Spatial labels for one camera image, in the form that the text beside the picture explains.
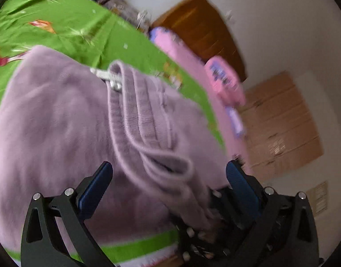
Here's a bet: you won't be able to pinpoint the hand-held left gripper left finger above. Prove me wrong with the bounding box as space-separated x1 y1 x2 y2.
20 161 115 267

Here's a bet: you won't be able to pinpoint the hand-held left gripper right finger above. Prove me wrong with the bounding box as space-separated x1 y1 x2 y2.
225 160 320 267

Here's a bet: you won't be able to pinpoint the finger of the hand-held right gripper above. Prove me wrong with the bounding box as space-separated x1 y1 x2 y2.
209 189 257 234
176 224 243 260

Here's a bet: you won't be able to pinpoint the lilac fleece pants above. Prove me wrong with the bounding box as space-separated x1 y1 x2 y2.
0 45 232 252

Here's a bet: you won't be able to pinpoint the flat cardboard sheet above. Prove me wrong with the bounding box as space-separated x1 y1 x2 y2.
239 71 325 178

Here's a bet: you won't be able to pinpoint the small beige panel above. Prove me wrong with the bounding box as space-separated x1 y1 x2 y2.
307 181 330 214

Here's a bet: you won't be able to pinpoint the pink printed pillow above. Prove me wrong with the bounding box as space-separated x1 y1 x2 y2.
205 56 247 107

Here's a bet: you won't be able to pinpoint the pink bed sheet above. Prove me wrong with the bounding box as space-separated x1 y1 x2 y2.
150 26 254 178

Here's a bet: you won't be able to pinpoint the brown wooden furniture panel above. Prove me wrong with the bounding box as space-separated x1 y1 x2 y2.
151 0 247 82

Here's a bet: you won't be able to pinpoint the green printed blanket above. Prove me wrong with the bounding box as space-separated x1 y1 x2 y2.
0 0 225 262

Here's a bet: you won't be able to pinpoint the grey white patterned cloth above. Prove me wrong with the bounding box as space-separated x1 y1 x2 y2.
104 0 151 35

